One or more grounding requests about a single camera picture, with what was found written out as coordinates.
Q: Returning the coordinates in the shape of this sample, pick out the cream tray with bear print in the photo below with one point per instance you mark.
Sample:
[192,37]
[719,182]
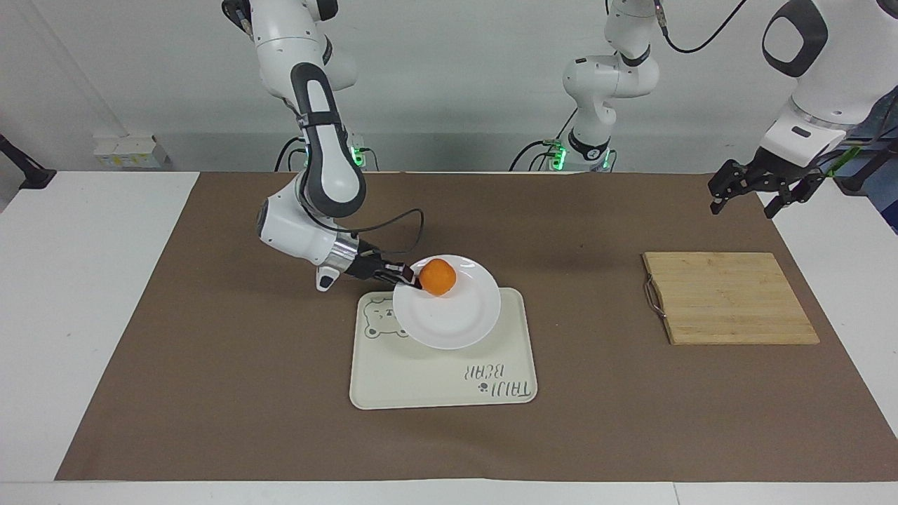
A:
[435,379]

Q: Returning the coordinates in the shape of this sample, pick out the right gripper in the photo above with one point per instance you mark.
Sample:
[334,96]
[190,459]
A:
[363,265]

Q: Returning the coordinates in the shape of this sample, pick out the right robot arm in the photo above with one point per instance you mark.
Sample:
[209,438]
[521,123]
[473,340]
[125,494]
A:
[330,168]

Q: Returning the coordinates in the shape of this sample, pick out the white socket box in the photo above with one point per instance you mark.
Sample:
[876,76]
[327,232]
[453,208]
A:
[130,151]

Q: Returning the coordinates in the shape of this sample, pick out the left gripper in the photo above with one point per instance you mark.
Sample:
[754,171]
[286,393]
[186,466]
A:
[780,170]

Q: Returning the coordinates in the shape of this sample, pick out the orange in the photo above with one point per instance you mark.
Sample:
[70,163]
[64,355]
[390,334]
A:
[438,276]

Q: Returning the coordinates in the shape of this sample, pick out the white round plate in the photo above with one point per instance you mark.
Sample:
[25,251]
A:
[449,322]

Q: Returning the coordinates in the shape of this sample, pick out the bamboo cutting board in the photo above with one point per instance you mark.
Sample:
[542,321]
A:
[729,298]

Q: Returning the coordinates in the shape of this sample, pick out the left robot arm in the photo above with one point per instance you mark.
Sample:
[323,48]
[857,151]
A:
[603,77]

